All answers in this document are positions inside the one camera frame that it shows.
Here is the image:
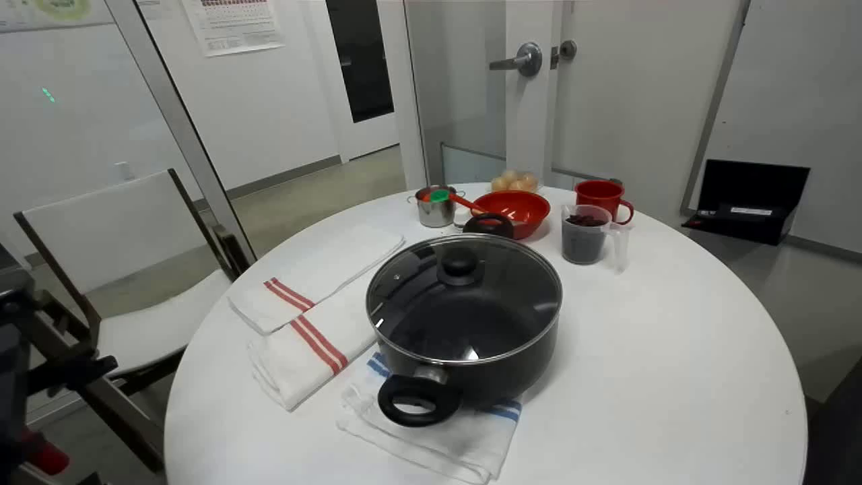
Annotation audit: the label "glass lid with black knob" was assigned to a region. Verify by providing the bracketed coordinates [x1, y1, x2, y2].
[365, 234, 567, 369]

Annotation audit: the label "black cooking pot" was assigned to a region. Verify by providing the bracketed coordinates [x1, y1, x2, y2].
[365, 233, 567, 430]

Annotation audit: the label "small steel cup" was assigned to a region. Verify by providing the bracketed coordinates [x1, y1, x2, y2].
[412, 184, 462, 233]

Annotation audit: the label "black utensil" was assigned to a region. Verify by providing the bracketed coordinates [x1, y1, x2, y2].
[462, 211, 521, 244]

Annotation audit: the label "yellowish round food items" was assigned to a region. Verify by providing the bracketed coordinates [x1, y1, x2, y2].
[491, 171, 541, 198]

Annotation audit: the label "white towel with red stripes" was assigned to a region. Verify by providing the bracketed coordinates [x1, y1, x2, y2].
[226, 223, 408, 337]
[249, 275, 382, 412]

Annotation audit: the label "clear measuring cup dark liquid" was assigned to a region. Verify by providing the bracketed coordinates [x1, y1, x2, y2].
[559, 202, 633, 272]

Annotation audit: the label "red mug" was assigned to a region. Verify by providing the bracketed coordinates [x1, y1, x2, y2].
[575, 179, 639, 230]

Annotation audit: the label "white towel with blue stripes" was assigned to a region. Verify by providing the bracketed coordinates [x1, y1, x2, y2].
[335, 347, 525, 485]

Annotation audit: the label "white door with dark window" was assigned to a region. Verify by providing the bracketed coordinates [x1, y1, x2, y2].
[299, 0, 404, 164]

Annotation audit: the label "silver round door knob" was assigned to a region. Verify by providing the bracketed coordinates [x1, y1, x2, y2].
[547, 39, 579, 73]

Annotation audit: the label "open black case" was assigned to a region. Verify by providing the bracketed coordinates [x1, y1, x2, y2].
[680, 157, 813, 249]

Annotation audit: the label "black metal stand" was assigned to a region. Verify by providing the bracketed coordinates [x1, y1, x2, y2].
[0, 246, 121, 485]

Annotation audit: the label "red bowl with handle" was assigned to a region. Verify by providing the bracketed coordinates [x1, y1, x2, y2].
[454, 188, 556, 246]

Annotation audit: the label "silver lever door handle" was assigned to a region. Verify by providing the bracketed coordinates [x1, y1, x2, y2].
[486, 40, 547, 81]

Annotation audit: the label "white chair with dark frame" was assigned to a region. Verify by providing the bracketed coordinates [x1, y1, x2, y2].
[10, 167, 260, 474]

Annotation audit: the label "wall poster with green print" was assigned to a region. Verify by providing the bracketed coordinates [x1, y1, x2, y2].
[0, 0, 116, 35]

